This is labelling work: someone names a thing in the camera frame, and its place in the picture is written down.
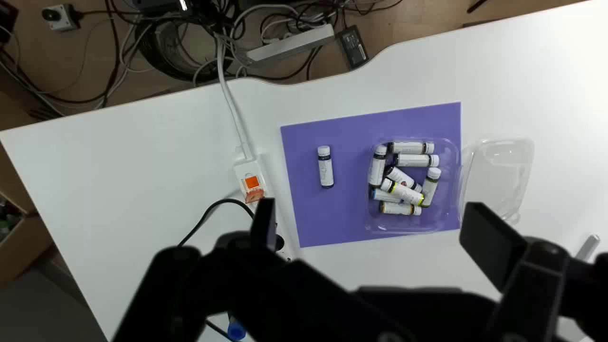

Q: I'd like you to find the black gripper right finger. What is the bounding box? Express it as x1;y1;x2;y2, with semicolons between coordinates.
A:
458;199;574;300

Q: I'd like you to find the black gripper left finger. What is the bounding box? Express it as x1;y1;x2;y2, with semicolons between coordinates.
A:
214;196;300;281

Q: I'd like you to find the pile of white batteries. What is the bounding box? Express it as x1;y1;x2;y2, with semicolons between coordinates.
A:
363;135;463;234

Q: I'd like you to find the clear plastic bag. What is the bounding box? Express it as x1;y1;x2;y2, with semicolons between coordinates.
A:
461;137;536;224

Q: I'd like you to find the white tube with black cap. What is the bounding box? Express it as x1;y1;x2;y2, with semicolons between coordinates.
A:
378;201;423;218
366;142;389;188
370;186;401;205
378;177;425;207
385;140;437;156
395;152;441;169
315;144;336;190
385;165;418;190
420;165;442;207

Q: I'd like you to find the purple rectangular mat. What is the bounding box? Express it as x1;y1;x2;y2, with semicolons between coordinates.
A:
279;101;463;249

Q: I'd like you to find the white cylindrical rod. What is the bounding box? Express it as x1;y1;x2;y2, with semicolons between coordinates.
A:
572;234;602;262

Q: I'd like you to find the grey floor power strip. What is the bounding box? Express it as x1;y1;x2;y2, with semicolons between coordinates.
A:
245;23;336;64

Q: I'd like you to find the black power adapter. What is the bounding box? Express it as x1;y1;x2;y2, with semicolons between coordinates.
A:
338;25;370;64

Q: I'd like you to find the brown cardboard box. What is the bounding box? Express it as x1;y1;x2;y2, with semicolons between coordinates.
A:
0;188;53;287

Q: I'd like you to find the white floor socket box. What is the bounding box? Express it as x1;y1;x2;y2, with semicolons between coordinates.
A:
40;2;81;34

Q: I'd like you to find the white power strip orange switch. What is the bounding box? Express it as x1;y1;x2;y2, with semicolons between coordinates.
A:
230;150;275;205

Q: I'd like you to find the black power cable with plug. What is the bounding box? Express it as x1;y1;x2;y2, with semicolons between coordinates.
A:
176;196;256;249

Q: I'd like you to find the white power strip cable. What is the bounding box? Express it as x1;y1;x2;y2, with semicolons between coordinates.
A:
214;34;258;159

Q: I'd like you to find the tangle of floor cables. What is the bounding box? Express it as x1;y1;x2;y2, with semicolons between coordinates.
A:
0;0;406;120

